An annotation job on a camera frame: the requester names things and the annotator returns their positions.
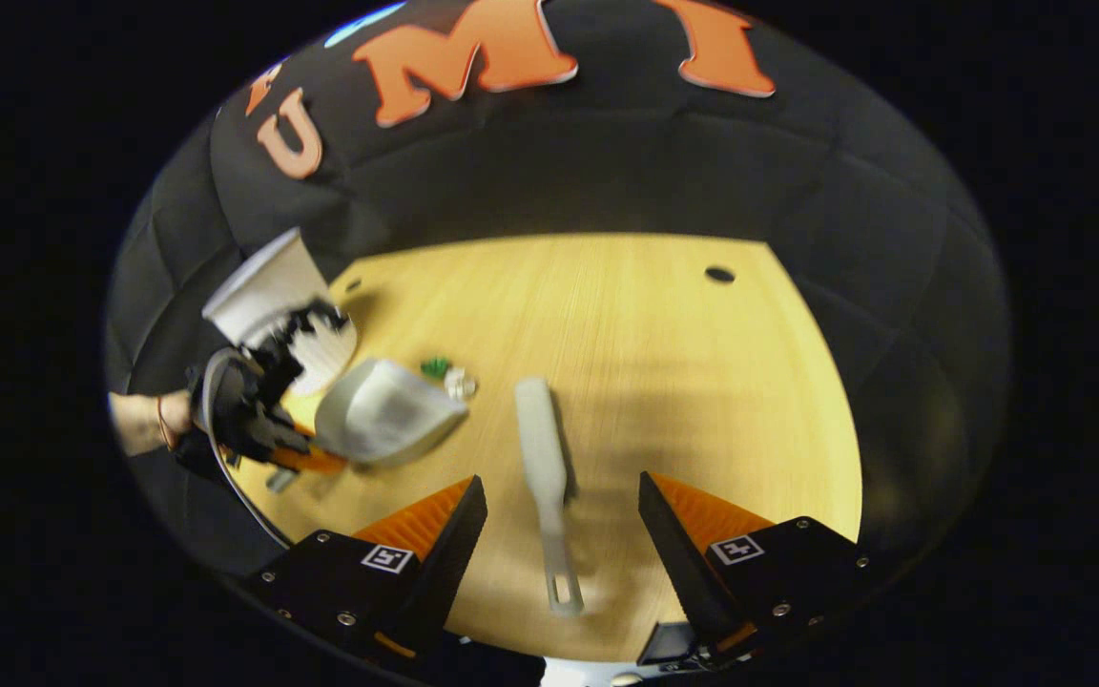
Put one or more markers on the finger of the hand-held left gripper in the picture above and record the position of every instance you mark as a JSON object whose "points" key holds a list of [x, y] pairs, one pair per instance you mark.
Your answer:
{"points": [[316, 461]]}

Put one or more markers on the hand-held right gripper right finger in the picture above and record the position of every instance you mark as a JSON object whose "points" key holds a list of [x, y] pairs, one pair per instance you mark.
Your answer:
{"points": [[673, 553]]}

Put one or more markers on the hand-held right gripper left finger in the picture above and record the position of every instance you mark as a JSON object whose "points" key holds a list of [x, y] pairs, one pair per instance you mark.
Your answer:
{"points": [[445, 563]]}

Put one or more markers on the grey plastic dustpan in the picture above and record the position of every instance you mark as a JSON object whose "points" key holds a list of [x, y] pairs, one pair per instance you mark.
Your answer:
{"points": [[387, 410]]}

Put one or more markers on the white ribbed garbage bin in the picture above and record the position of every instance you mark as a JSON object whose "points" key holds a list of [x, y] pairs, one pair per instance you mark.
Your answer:
{"points": [[259, 286]]}

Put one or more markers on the small white broom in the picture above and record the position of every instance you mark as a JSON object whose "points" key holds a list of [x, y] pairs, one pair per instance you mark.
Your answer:
{"points": [[540, 448]]}

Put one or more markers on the green paper scrap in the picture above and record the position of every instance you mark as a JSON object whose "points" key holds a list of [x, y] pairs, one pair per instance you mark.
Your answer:
{"points": [[435, 366]]}

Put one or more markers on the white paper scrap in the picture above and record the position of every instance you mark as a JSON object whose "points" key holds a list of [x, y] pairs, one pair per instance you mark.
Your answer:
{"points": [[460, 384]]}

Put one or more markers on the wooden desktop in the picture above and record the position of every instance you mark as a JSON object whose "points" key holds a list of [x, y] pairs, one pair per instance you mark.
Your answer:
{"points": [[664, 382]]}

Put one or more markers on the black backdrop cloth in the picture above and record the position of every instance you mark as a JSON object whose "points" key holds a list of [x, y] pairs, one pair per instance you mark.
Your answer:
{"points": [[607, 172]]}

